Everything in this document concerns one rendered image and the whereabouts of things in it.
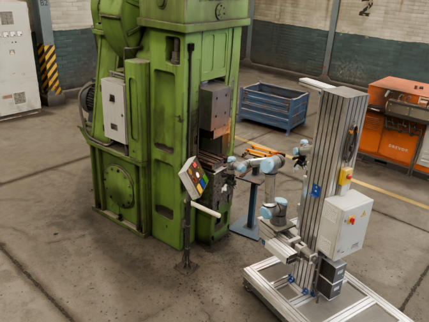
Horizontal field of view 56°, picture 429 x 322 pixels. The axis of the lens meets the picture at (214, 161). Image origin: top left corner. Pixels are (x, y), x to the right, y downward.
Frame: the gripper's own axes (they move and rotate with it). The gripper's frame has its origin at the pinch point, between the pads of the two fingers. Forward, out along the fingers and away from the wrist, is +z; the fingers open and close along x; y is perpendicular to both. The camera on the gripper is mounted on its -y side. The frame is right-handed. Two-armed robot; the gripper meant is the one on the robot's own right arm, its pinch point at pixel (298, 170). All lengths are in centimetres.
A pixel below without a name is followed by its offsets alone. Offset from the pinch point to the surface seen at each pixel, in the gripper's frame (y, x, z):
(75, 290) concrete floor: -46, -227, 93
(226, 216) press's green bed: -49, -52, 68
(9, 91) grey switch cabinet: -561, -196, 38
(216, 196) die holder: -40, -75, 30
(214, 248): -34, -77, 93
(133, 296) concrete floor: -11, -182, 93
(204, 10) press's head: -52, -90, -153
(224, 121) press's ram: -50, -63, -48
